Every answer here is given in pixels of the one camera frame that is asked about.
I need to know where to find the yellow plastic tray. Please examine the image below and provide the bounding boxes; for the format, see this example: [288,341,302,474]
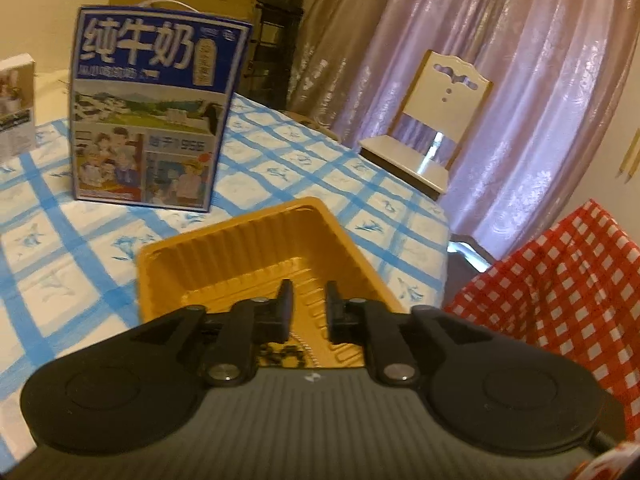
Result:
[138,198,403,367]

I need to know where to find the blue white checked tablecloth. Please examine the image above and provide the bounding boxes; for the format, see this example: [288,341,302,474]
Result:
[1,96,449,469]

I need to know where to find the red white checked cloth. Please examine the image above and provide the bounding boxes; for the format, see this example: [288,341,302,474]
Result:
[444,200,640,439]

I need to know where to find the white wooden chair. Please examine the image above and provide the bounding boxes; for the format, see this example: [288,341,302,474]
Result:
[359,50,494,200]

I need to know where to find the blue milk carton box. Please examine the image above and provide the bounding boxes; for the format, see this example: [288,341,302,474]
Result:
[68,6,252,212]

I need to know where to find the black folding ladder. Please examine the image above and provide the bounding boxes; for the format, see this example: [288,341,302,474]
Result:
[238,0,304,110]

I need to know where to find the small white product box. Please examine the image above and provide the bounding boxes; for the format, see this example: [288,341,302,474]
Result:
[0,53,36,162]

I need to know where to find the pink patterned curtain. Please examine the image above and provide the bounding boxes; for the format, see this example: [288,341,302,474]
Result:
[288,0,639,258]

